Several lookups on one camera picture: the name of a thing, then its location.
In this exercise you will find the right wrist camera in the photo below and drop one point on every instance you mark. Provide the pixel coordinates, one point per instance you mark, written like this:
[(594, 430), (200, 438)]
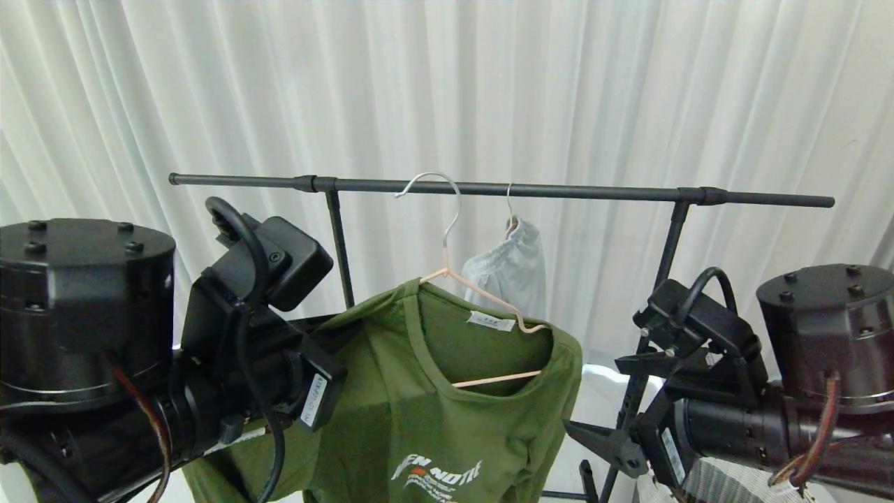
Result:
[(705, 328)]

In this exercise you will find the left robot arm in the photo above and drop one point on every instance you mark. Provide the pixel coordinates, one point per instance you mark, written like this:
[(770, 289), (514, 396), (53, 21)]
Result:
[(84, 314)]

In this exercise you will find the white laundry basket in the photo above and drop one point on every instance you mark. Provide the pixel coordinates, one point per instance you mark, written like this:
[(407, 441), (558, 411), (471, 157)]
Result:
[(733, 485)]

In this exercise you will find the black clothes rack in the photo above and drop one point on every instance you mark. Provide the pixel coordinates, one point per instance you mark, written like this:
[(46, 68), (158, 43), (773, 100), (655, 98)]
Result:
[(594, 192)]

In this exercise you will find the pale grey shorts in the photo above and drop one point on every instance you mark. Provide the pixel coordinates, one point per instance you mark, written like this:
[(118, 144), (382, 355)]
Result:
[(513, 272)]

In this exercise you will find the green garment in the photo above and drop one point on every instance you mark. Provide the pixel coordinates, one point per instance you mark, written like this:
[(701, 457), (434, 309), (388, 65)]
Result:
[(419, 433)]

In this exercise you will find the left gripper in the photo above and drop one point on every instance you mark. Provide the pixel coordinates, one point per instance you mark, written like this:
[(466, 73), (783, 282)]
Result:
[(279, 384)]

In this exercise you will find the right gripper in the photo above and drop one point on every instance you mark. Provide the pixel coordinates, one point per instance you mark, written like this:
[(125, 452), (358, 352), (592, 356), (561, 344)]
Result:
[(726, 433)]

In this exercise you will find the pink clothes hanger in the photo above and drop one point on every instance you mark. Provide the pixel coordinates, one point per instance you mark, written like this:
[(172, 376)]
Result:
[(509, 206), (445, 262)]

